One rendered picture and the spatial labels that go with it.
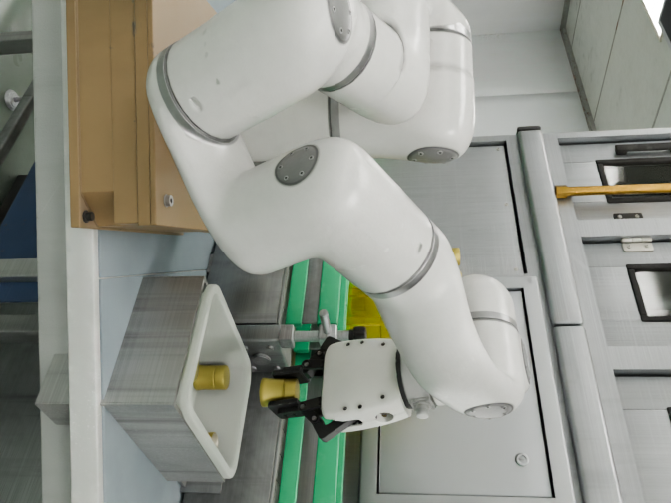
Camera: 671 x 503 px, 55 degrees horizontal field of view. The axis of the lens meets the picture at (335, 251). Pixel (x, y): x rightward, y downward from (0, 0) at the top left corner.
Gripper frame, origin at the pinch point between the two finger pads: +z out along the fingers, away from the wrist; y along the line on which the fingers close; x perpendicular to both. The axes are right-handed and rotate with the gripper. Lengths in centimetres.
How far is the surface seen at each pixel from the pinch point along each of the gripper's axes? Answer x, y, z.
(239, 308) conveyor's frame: -3.9, 17.1, 12.0
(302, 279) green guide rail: -8.1, 23.6, 4.1
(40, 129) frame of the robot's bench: 33.3, 19.1, 17.9
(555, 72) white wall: -375, 525, -66
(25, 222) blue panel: 5, 39, 55
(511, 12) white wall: -344, 603, -36
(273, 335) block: -5.3, 12.2, 6.4
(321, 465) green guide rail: -17.7, -2.5, 2.9
